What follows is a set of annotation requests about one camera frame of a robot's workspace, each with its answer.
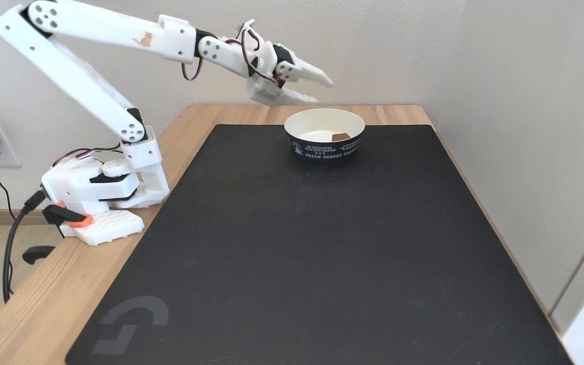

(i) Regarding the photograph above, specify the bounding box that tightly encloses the red black wrist servo cable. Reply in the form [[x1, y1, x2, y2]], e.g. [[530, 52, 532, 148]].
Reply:
[[225, 27, 279, 85]]

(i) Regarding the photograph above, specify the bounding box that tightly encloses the red black base servo cable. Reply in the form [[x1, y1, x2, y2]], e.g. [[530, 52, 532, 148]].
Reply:
[[51, 145, 123, 168]]

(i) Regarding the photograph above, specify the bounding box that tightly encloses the white wall outlet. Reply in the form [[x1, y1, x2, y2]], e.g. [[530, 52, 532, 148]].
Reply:
[[0, 121, 22, 169]]

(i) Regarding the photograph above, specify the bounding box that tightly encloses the thick black cable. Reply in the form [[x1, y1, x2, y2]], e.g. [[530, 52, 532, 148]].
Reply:
[[2, 190, 47, 304]]

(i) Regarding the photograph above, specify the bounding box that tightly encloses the white paper bowl navy print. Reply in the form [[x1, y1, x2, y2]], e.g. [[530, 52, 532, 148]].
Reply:
[[284, 108, 366, 162]]

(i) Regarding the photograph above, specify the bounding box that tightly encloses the black desk mat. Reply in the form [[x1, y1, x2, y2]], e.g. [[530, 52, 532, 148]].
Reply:
[[65, 124, 574, 365]]

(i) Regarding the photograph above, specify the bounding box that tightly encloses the black orange table clamp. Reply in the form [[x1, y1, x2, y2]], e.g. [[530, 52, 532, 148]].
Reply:
[[22, 202, 94, 266]]

